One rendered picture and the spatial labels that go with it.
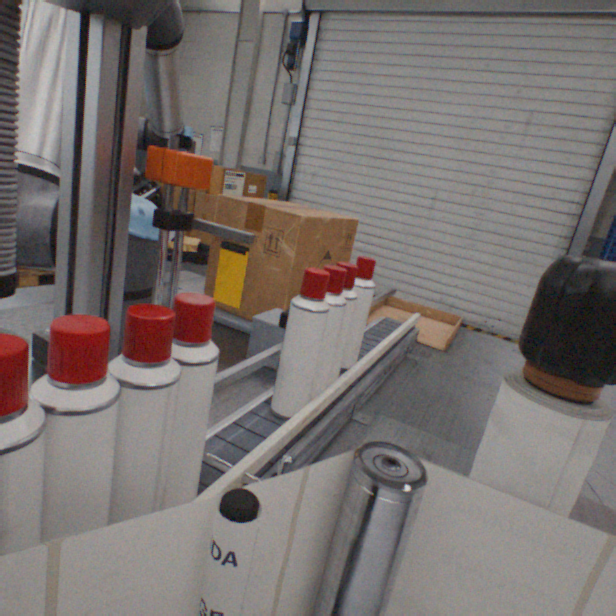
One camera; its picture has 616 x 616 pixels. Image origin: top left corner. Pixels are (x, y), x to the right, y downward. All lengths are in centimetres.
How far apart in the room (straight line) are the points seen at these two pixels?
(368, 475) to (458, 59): 484
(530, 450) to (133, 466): 31
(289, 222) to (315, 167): 433
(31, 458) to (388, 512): 19
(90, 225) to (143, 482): 22
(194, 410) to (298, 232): 63
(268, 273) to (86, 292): 60
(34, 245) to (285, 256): 49
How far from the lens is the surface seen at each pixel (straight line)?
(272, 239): 99
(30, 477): 29
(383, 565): 26
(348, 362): 80
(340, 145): 518
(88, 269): 45
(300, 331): 57
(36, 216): 70
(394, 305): 156
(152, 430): 35
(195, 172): 43
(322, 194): 522
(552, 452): 42
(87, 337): 29
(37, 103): 79
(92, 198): 44
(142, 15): 41
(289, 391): 60
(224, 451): 54
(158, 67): 99
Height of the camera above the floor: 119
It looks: 15 degrees down
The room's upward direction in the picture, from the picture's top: 12 degrees clockwise
